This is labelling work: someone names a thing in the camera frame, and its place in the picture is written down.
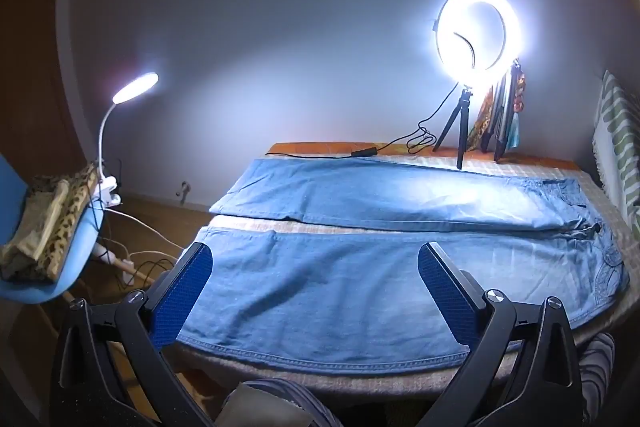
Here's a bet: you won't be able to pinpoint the green white striped pillow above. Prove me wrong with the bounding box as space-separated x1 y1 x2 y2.
592 69 640 233

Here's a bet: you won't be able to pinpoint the black ring light cable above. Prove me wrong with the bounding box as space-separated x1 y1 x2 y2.
280 92 453 160

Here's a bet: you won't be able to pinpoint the brown wooden door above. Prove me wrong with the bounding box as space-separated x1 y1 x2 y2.
0 0 86 188

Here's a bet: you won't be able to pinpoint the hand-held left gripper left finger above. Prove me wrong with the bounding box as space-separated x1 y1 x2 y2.
50 242 216 427

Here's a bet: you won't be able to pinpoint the white clip lamp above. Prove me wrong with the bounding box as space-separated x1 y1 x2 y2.
90 72 161 208

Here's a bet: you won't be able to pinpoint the white lamp cable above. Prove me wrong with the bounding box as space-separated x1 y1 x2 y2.
90 202 188 258

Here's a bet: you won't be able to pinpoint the person's striped trousers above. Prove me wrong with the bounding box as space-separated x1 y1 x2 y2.
220 332 616 427

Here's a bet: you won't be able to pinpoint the beige folded cloth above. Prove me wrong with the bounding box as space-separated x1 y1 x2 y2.
0 177 68 280

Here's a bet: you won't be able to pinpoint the white ring light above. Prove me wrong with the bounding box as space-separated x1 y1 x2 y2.
432 0 523 88

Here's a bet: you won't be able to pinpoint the blue denim pants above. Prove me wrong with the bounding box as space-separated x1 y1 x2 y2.
177 157 631 363

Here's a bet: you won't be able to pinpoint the hanging colourful scarves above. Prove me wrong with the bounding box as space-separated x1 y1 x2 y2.
475 62 528 162

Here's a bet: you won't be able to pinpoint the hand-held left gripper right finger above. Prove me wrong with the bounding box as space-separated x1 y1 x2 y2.
415 242 586 427

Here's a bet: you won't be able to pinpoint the white tube cover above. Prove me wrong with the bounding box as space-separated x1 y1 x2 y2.
95 239 136 283

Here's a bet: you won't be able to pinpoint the black tripod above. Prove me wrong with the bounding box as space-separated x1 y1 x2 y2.
432 86 476 170

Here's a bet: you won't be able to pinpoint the black floor cable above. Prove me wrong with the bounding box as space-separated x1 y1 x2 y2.
120 257 176 288

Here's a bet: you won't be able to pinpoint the leopard print cloth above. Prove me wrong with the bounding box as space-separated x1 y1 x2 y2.
32 164 101 283

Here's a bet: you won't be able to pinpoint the blue chair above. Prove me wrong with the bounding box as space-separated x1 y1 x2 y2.
0 154 146 308

